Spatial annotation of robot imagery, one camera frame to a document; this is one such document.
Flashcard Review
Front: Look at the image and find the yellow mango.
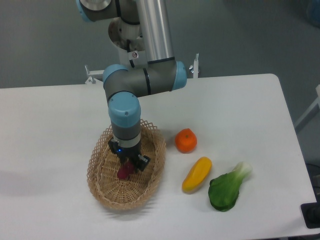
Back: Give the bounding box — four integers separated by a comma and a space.
181, 156, 213, 194

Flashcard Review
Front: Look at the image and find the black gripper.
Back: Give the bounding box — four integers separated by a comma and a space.
108, 139, 151, 172

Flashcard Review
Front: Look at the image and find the oval wicker basket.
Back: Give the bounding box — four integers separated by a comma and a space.
87, 120, 166, 211

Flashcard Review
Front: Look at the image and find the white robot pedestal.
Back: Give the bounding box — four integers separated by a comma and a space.
108, 17, 147, 69

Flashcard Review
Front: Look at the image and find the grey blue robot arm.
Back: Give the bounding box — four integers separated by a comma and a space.
76, 0, 187, 171

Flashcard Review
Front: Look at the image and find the green bok choy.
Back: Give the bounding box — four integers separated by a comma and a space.
208, 162, 253, 212

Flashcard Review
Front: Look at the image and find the black device at edge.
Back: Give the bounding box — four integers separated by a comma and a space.
300, 202, 320, 229

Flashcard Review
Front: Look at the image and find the white table leg frame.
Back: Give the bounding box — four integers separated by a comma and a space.
293, 85, 320, 133

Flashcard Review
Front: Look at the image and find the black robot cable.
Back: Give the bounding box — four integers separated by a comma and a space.
126, 39, 136, 68

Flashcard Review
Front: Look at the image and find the purple sweet potato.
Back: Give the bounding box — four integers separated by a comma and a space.
117, 161, 135, 180

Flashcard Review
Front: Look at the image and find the orange tangerine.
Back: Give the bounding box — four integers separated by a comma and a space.
174, 128, 198, 153

